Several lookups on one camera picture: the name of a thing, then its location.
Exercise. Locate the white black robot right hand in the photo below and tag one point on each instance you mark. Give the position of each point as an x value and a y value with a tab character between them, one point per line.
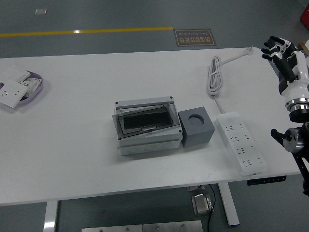
297	89

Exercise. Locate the grey electrical box with lid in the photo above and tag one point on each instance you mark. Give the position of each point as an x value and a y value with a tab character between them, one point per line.
149	142

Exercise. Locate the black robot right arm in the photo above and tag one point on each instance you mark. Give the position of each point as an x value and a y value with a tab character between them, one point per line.
299	140

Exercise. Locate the grey cube with round hole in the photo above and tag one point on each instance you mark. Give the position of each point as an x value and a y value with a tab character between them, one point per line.
198	135

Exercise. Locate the metal floor box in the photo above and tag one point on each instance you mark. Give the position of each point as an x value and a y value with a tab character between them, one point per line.
201	204

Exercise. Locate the wooden crate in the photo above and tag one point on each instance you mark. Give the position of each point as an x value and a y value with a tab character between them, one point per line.
303	45

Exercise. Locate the red object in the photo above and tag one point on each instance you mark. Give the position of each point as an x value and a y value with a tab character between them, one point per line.
305	15

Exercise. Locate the white power strip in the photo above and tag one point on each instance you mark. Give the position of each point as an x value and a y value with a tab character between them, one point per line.
241	145

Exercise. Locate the black table control panel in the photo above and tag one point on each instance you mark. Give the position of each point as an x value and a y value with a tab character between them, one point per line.
265	180

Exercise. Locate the purple tray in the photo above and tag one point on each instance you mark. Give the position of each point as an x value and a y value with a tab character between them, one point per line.
38	90

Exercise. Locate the white socket plate with print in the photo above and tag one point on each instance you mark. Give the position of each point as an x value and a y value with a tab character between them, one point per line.
32	84

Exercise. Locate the small square floor plate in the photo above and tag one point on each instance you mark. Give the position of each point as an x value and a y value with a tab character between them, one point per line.
41	11

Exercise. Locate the metal table frame bracket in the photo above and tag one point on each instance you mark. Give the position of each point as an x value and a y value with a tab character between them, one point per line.
195	188

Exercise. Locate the metal base plate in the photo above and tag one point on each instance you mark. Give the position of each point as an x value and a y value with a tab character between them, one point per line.
144	227

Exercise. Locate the plain white switch plate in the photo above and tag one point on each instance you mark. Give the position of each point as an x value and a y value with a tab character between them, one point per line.
14	73

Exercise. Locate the large white wall socket plate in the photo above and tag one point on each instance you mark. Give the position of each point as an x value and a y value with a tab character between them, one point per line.
12	94

